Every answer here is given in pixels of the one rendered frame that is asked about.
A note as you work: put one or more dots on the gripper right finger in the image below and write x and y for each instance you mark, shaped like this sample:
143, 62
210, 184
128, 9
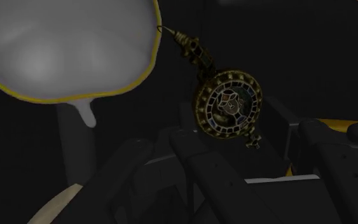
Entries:
336, 173

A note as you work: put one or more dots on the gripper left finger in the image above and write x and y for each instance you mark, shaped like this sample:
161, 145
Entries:
116, 173

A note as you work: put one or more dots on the yellow object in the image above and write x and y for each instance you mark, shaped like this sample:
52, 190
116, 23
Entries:
336, 124

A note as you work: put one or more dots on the beige curved object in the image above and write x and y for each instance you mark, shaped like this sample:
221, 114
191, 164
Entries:
53, 204

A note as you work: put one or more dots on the ornate round gold pendant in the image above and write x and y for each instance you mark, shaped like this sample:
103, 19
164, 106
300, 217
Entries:
228, 105

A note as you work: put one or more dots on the white bowl with yellow rim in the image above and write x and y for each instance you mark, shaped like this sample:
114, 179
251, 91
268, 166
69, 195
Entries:
61, 49

